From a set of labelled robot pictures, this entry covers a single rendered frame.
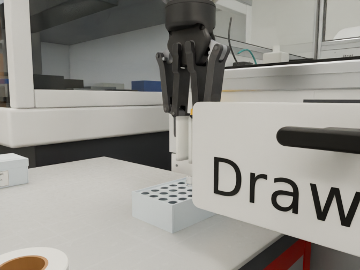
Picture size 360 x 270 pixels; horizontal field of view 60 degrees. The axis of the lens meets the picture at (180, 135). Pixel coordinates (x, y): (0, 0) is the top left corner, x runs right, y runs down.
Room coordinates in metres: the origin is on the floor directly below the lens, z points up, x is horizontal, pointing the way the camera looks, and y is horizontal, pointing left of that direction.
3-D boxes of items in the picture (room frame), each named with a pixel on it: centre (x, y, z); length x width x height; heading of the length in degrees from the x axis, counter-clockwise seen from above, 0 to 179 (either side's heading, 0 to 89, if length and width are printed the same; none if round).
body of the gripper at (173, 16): (0.48, -0.02, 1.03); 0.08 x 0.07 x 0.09; 46
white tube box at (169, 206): (0.45, 0.00, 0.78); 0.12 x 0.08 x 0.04; 136
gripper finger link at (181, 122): (0.49, -0.01, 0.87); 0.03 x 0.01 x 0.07; 136
